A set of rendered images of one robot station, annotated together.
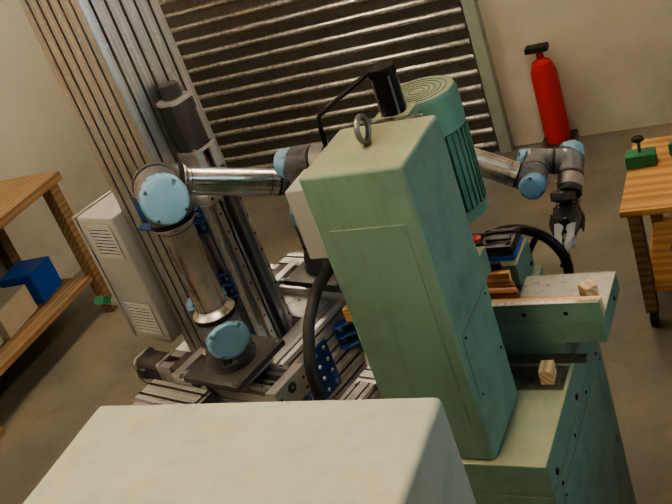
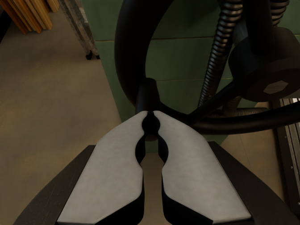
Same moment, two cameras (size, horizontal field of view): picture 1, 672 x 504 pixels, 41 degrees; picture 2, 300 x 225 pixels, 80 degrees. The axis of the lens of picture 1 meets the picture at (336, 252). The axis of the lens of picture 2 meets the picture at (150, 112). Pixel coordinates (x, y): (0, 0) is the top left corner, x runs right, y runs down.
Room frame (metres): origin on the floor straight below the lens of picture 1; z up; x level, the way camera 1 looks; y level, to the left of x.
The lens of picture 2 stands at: (2.21, -0.63, 0.94)
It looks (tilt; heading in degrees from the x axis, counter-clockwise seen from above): 60 degrees down; 148
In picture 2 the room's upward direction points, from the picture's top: 2 degrees counter-clockwise
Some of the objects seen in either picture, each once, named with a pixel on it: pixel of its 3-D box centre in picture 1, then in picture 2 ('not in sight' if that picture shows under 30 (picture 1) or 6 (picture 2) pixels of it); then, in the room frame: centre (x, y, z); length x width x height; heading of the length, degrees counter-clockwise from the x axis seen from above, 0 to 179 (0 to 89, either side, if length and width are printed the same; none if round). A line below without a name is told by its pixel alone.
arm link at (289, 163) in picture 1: (297, 162); not in sight; (2.19, 0.01, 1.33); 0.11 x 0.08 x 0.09; 57
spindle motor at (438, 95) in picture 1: (435, 154); not in sight; (1.88, -0.29, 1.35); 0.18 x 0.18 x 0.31
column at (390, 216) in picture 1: (419, 297); not in sight; (1.63, -0.13, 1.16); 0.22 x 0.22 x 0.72; 57
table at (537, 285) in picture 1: (496, 299); not in sight; (1.97, -0.35, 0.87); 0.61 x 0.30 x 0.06; 57
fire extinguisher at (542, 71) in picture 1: (549, 97); not in sight; (4.54, -1.38, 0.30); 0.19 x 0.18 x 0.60; 150
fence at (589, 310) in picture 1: (476, 315); not in sight; (1.84, -0.27, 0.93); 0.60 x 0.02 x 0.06; 57
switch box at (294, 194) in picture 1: (319, 212); not in sight; (1.68, 0.00, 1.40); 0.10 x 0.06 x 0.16; 147
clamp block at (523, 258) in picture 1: (500, 266); not in sight; (2.04, -0.39, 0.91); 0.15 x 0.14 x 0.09; 57
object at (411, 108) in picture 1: (391, 105); not in sight; (1.76, -0.21, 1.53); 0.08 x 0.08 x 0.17; 57
